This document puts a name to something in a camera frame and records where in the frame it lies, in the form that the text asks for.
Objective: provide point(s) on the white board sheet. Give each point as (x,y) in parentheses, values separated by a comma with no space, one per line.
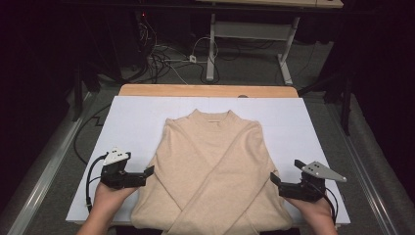
(137,130)

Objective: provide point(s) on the person's left hand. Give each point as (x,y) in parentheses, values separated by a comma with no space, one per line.
(107,200)

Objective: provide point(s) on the black tripod stand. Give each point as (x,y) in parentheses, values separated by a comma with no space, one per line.
(345,107)

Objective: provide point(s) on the aluminium floor rail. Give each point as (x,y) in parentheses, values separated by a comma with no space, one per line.
(49,169)
(365,182)

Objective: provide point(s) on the dark curtain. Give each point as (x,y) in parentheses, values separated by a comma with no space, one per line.
(32,81)
(385,81)

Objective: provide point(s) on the dark device with red light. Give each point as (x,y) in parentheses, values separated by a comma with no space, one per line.
(142,14)

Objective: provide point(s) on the small white adapter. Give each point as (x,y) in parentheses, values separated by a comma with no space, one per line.
(193,59)

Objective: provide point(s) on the person's right hand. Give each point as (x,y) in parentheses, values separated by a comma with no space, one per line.
(316,212)

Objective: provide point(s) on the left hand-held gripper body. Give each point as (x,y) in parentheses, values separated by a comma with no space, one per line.
(114,176)

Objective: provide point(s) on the wooden table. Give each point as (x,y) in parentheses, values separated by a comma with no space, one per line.
(195,90)

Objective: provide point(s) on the beige knit sweater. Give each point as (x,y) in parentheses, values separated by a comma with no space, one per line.
(212,156)

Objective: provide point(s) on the grey metal desk frame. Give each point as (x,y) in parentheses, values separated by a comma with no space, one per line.
(248,31)

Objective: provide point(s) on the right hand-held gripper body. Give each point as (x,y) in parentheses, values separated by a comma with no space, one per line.
(310,189)

